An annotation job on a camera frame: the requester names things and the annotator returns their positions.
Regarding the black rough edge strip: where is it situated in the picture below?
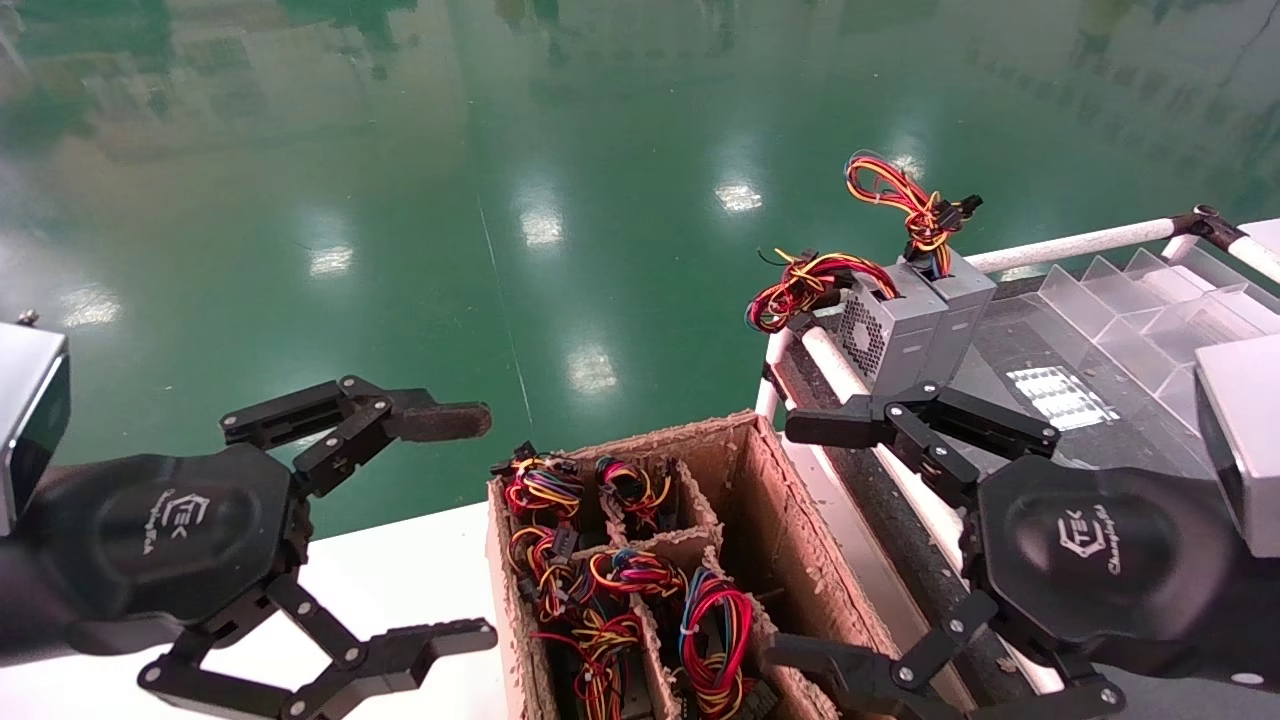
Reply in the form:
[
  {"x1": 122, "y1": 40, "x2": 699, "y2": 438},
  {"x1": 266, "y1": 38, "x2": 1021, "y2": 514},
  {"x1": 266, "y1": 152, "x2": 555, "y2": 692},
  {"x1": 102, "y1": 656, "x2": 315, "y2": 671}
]
[{"x1": 775, "y1": 340, "x2": 1011, "y2": 681}]

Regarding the short white pipe leg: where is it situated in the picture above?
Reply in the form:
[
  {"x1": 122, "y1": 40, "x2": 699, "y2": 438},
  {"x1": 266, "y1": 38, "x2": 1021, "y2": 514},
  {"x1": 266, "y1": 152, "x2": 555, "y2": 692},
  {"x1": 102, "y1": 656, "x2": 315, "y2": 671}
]
[{"x1": 755, "y1": 328, "x2": 796, "y2": 421}]

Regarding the black pipe connector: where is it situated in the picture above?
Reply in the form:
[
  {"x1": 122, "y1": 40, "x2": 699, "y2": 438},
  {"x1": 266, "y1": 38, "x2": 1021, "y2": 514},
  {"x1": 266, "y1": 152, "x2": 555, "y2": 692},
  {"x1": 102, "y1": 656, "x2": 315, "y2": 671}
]
[{"x1": 1170, "y1": 205, "x2": 1251, "y2": 251}]

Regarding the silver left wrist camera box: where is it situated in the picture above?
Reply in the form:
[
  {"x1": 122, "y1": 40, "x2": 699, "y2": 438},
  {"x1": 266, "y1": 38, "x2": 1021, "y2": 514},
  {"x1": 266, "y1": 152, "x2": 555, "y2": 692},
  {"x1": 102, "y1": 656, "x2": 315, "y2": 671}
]
[{"x1": 0, "y1": 320, "x2": 71, "y2": 536}]

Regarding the dark grey work mat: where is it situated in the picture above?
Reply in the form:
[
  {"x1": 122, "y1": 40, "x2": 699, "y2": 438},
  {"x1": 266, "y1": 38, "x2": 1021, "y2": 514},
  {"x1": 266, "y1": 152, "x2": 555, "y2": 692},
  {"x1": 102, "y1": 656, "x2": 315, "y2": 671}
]
[{"x1": 890, "y1": 280, "x2": 1280, "y2": 720}]

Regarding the grey power supply with wires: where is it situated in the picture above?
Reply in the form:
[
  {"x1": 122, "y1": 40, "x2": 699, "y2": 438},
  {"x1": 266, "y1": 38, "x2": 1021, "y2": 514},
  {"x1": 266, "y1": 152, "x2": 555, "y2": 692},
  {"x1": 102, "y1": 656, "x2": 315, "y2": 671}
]
[{"x1": 845, "y1": 150, "x2": 998, "y2": 396}]

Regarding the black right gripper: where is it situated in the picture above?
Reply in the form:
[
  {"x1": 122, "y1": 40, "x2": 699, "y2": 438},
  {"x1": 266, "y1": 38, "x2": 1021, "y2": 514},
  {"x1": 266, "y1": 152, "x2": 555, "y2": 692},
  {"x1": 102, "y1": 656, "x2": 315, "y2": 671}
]
[{"x1": 765, "y1": 380, "x2": 1280, "y2": 720}]

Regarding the grey power supply with grille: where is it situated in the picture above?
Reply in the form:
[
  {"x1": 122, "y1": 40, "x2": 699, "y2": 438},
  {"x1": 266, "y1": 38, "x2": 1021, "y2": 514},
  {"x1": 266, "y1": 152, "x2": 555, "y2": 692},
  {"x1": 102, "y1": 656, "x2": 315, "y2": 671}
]
[{"x1": 745, "y1": 248, "x2": 948, "y2": 411}]

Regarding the brown cardboard divider box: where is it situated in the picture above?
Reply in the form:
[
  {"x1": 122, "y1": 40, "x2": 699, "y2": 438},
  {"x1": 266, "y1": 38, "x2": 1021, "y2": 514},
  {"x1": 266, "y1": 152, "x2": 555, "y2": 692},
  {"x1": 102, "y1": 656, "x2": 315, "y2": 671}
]
[{"x1": 487, "y1": 410, "x2": 931, "y2": 720}]

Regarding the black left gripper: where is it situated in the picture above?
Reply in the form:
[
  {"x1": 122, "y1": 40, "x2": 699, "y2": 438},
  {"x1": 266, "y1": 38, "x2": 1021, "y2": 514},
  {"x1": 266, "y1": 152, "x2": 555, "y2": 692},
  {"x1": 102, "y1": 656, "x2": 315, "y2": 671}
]
[{"x1": 20, "y1": 376, "x2": 498, "y2": 720}]

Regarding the long white rail pipe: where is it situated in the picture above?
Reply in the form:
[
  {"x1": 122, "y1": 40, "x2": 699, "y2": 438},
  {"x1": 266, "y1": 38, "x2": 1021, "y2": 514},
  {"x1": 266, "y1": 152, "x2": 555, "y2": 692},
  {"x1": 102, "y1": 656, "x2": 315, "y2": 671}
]
[{"x1": 800, "y1": 325, "x2": 1066, "y2": 696}]

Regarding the power supply with coloured wires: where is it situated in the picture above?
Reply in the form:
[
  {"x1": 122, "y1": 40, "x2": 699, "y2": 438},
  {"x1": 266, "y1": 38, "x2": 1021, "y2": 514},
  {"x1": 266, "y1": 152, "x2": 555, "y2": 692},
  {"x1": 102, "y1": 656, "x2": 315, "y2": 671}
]
[
  {"x1": 678, "y1": 567, "x2": 758, "y2": 720},
  {"x1": 588, "y1": 547, "x2": 687, "y2": 601},
  {"x1": 508, "y1": 525, "x2": 593, "y2": 623},
  {"x1": 490, "y1": 442, "x2": 588, "y2": 523},
  {"x1": 595, "y1": 455, "x2": 674, "y2": 528},
  {"x1": 530, "y1": 608, "x2": 647, "y2": 720}
]

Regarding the clear acrylic divider tray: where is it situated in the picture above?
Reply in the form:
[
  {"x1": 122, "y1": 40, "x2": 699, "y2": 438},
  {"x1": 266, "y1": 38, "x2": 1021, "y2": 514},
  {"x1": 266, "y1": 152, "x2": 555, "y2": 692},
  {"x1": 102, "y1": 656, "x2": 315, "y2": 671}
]
[{"x1": 1035, "y1": 245, "x2": 1280, "y2": 481}]

